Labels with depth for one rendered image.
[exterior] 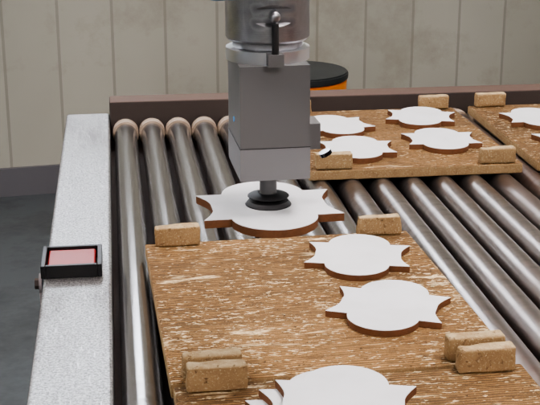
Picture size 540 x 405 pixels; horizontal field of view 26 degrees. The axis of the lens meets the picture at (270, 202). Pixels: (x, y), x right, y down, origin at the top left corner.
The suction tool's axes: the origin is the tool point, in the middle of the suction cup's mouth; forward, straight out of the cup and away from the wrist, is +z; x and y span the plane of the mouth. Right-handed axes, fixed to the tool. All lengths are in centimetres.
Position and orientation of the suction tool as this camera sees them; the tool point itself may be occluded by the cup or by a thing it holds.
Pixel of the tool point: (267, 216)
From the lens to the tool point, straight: 109.6
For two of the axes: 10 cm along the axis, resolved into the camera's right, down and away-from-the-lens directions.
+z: 0.0, 9.5, 3.0
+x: -9.9, 0.5, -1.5
